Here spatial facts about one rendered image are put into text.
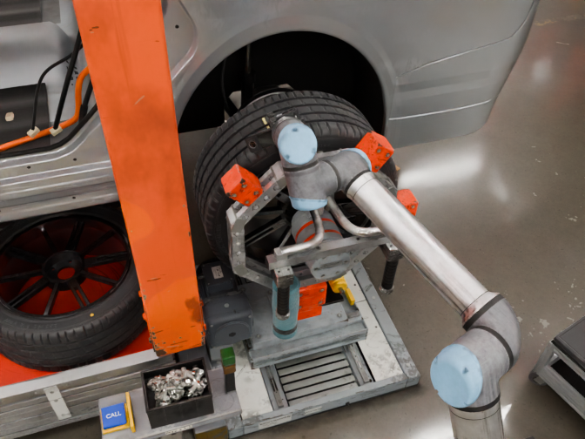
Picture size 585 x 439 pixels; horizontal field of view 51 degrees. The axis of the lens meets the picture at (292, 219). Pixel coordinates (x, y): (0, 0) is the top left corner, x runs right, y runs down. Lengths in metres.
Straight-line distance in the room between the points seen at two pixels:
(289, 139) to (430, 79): 0.98
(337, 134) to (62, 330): 1.13
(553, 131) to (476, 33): 1.92
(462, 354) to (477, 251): 1.88
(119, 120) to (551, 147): 3.04
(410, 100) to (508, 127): 1.79
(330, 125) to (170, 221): 0.56
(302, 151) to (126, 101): 0.41
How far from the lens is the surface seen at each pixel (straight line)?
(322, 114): 1.85
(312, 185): 1.49
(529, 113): 4.24
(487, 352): 1.36
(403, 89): 2.28
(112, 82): 1.33
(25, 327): 2.27
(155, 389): 1.96
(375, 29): 2.09
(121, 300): 2.24
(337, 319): 2.49
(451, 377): 1.34
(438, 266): 1.46
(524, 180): 3.68
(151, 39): 1.29
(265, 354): 2.48
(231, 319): 2.27
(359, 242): 1.74
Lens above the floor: 2.25
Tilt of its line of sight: 45 degrees down
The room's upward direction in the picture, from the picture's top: 2 degrees clockwise
